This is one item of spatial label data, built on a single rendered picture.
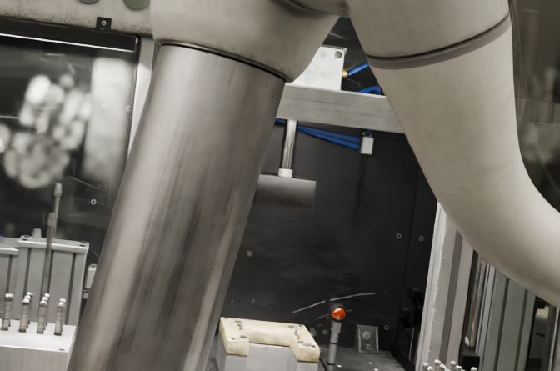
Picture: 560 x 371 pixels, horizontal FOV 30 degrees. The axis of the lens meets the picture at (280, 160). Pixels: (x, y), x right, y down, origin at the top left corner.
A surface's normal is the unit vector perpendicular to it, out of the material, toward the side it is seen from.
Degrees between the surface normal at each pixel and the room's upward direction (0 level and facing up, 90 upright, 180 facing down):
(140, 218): 81
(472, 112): 112
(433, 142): 127
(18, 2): 89
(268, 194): 90
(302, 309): 90
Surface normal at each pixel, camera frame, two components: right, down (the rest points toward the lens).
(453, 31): 0.19, 0.39
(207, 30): -0.30, 0.36
